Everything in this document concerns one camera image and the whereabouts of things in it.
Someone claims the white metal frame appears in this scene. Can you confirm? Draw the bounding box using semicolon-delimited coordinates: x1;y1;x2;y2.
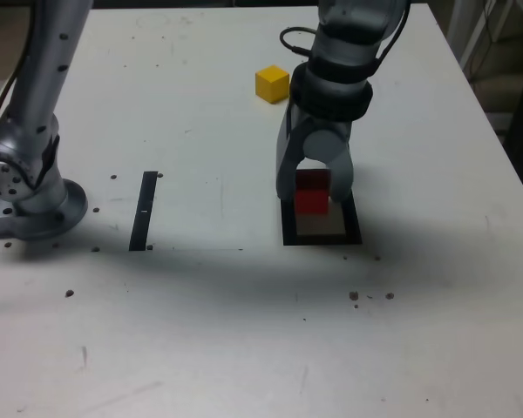
445;0;523;71

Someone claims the black tape square outline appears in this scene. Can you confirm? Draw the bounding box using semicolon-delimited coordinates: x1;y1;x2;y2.
280;186;363;246

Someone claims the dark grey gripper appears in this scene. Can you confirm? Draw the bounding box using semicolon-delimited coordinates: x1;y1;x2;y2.
275;104;356;204

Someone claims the red cube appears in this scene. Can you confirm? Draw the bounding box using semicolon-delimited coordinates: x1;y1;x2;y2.
295;169;331;216

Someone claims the black tape strip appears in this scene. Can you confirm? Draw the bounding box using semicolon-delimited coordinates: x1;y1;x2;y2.
128;171;159;253

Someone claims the yellow cube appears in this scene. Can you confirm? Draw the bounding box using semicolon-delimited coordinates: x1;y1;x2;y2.
255;64;290;105

